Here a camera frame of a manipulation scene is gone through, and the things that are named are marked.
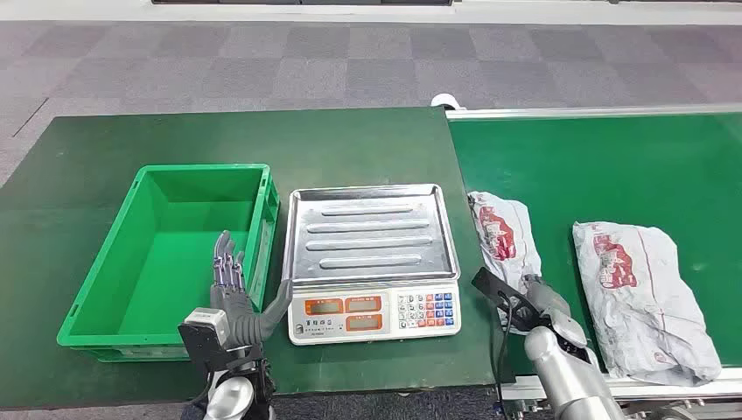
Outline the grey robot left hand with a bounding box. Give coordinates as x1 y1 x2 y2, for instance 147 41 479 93
209 229 295 349

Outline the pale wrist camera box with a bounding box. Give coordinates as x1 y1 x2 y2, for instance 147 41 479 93
470 267 546 336
183 307 233 349

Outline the green belt conveyor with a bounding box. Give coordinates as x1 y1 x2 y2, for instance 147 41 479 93
444 102 742 420

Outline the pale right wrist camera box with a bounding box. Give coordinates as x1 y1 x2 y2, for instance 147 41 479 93
470 267 546 336

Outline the white conveyor end cap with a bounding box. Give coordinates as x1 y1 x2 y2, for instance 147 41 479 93
430 93 464 112

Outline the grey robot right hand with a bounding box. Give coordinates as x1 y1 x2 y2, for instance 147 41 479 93
521 274 588 350

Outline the green plastic crate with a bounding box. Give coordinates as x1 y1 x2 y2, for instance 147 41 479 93
56 164 281 364

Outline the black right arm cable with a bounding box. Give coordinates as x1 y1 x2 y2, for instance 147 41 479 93
488 292 516 420

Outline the grey courier bag red print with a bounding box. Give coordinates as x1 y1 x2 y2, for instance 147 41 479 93
466 190 544 336
571 220 724 389

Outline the electronic scale with steel tray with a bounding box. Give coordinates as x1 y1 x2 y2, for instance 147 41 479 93
281 183 463 347

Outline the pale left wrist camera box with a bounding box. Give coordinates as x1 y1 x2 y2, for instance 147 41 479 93
183 307 233 349

